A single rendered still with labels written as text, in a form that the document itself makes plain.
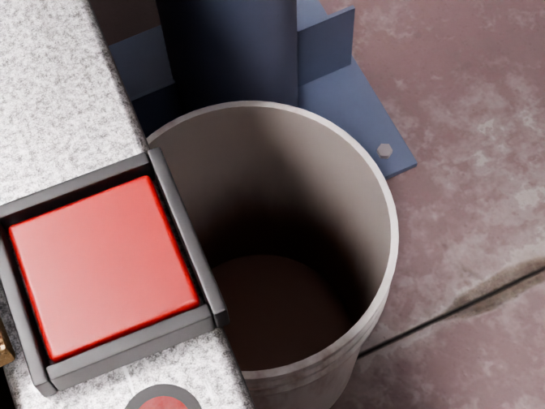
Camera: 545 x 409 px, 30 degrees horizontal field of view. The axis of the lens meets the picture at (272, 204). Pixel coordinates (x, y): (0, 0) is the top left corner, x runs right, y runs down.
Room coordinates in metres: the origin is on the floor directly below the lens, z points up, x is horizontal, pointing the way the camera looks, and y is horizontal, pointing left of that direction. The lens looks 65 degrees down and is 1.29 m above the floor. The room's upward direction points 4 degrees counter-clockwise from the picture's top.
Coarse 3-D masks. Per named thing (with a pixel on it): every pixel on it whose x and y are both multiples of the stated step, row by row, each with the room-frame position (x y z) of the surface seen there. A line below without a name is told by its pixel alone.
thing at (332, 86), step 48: (192, 0) 0.68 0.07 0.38; (240, 0) 0.67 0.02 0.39; (288, 0) 0.71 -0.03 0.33; (144, 48) 0.87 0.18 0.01; (192, 48) 0.68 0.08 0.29; (240, 48) 0.67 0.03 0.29; (288, 48) 0.71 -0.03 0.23; (336, 48) 0.81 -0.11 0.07; (144, 96) 0.70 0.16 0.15; (192, 96) 0.69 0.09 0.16; (240, 96) 0.67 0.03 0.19; (288, 96) 0.70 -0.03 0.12; (336, 96) 0.77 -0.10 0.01; (384, 144) 0.68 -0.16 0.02
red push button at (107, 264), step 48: (144, 192) 0.18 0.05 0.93; (48, 240) 0.16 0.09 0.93; (96, 240) 0.16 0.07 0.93; (144, 240) 0.16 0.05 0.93; (48, 288) 0.14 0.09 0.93; (96, 288) 0.14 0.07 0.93; (144, 288) 0.14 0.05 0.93; (192, 288) 0.14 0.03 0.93; (48, 336) 0.12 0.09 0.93; (96, 336) 0.12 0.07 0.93
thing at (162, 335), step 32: (128, 160) 0.19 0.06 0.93; (160, 160) 0.19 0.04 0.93; (64, 192) 0.18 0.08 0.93; (96, 192) 0.18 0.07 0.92; (0, 224) 0.17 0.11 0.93; (0, 256) 0.15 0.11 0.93; (192, 256) 0.15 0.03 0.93; (32, 320) 0.13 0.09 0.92; (192, 320) 0.12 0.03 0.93; (224, 320) 0.13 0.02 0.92; (32, 352) 0.11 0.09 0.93; (96, 352) 0.11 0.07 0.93; (128, 352) 0.11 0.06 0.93; (64, 384) 0.10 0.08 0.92
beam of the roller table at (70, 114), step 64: (0, 0) 0.29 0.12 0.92; (64, 0) 0.29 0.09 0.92; (0, 64) 0.25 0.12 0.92; (64, 64) 0.25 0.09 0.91; (0, 128) 0.22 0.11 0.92; (64, 128) 0.22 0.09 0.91; (128, 128) 0.22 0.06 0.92; (0, 192) 0.19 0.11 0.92; (128, 384) 0.11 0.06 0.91; (192, 384) 0.10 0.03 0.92
